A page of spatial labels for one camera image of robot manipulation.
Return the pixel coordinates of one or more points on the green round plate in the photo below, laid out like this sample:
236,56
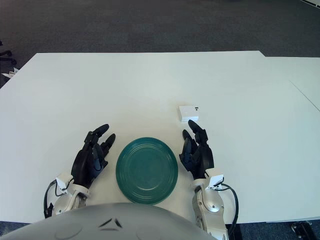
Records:
147,172

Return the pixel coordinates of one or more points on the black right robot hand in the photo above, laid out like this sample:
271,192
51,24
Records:
203,157

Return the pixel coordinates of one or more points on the grey robot torso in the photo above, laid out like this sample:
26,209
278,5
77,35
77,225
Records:
100,225

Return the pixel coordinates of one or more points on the black table leg bracket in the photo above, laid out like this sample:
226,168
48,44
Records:
302,228

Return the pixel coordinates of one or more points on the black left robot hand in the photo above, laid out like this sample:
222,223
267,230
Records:
82,162

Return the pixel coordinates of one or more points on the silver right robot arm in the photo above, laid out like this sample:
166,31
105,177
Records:
212,202

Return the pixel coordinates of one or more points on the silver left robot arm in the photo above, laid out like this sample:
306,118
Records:
67,197

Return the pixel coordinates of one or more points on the white square charger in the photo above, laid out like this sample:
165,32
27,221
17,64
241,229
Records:
188,113

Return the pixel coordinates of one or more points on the black office chair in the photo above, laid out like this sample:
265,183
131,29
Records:
11,60

